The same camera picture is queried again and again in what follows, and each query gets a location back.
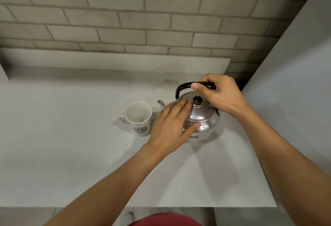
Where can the person's right hand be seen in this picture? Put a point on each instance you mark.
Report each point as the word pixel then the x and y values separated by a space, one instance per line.
pixel 225 99

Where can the person's left hand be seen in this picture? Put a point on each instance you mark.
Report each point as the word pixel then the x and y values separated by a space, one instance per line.
pixel 166 130

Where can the person's left middle finger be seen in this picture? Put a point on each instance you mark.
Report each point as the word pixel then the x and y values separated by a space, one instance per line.
pixel 181 107

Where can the person's right thumb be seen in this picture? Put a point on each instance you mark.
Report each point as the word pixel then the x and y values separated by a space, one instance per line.
pixel 202 90

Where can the person's left thumb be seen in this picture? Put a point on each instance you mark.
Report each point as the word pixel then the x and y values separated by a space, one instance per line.
pixel 193 128

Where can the person's left little finger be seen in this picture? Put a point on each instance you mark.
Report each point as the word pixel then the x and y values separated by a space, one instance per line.
pixel 164 110

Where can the steel kettle lid black knob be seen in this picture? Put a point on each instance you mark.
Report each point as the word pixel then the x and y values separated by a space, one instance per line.
pixel 203 110

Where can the person's left forearm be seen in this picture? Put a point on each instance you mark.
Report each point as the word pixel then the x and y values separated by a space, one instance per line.
pixel 108 189

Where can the person's right forearm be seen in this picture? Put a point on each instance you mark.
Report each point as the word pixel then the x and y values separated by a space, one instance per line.
pixel 289 166

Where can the white mug with grey print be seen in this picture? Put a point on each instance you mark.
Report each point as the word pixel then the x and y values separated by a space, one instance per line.
pixel 138 117

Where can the person's red garment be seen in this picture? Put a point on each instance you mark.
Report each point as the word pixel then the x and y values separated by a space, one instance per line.
pixel 165 220

